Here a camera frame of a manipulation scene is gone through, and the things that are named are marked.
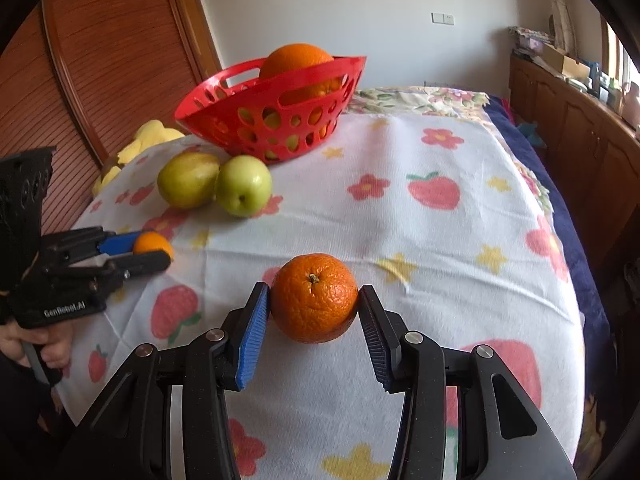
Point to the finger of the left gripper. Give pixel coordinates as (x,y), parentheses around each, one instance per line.
(78,245)
(124,267)

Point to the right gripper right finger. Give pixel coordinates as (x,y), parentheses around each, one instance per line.
(501,433)

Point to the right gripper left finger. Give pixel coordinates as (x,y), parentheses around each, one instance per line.
(131,415)

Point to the small mandarin orange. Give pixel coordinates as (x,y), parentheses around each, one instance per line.
(151,241)

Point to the mandarin orange with stem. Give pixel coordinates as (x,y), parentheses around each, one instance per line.
(313,298)

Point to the large orange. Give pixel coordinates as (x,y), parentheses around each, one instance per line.
(296,57)

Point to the person's left hand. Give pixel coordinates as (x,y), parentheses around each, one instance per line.
(55,342)

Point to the yellow-green pear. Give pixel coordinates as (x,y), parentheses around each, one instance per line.
(188,180)

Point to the dark blue bed sheet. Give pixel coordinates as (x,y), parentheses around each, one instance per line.
(600,355)

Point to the yellow plush toy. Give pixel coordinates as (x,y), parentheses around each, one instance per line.
(151,133)

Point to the green apple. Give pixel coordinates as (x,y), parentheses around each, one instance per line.
(243,186)

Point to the wooden wardrobe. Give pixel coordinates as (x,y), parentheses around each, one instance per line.
(84,75)

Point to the green fruit inside basket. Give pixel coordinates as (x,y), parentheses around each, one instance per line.
(273,137)

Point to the red perforated plastic basket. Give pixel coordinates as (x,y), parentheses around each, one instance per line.
(210,110)

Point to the white strawberry-print cloth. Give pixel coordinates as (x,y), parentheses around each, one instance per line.
(430,211)

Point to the wooden sideboard cabinet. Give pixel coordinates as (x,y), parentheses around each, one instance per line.
(591,156)

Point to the floral bed quilt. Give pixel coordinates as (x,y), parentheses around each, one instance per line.
(425,101)

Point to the pink white bottle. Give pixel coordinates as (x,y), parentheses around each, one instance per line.
(631,106)

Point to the cardboard box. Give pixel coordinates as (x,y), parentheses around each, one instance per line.
(563,64)

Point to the window with wooden frame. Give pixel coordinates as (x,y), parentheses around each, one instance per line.
(616,61)

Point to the white wall switch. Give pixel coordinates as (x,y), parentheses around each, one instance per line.
(443,19)

